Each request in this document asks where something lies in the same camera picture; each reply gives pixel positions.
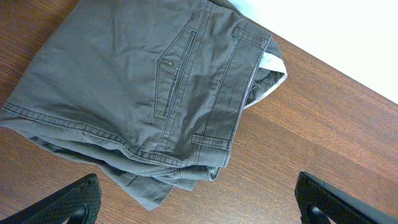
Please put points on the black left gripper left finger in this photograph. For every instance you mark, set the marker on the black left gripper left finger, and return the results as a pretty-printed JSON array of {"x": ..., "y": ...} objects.
[{"x": 78, "y": 203}]

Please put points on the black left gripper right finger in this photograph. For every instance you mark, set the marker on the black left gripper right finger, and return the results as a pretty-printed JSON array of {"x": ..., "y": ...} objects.
[{"x": 319, "y": 202}]

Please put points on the grey shorts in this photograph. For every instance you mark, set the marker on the grey shorts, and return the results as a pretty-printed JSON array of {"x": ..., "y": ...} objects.
[{"x": 150, "y": 91}]

